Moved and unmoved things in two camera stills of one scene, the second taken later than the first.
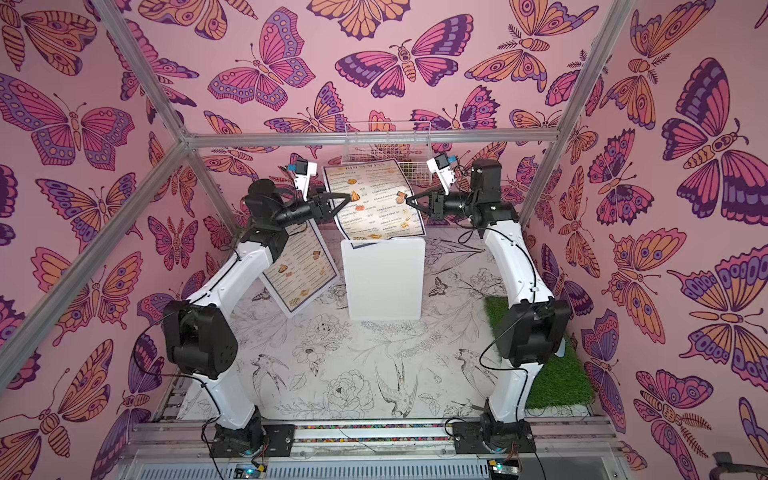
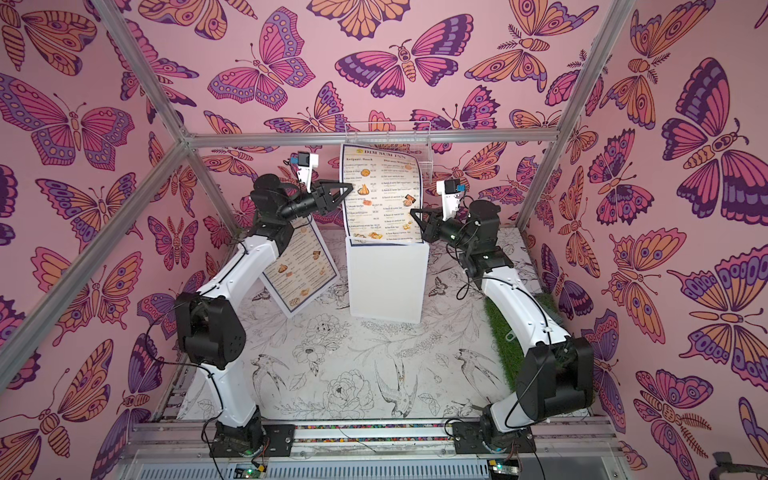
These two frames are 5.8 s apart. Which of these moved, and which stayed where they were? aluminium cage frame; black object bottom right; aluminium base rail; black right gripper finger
Moved: black right gripper finger
Stayed: aluminium base rail; aluminium cage frame; black object bottom right
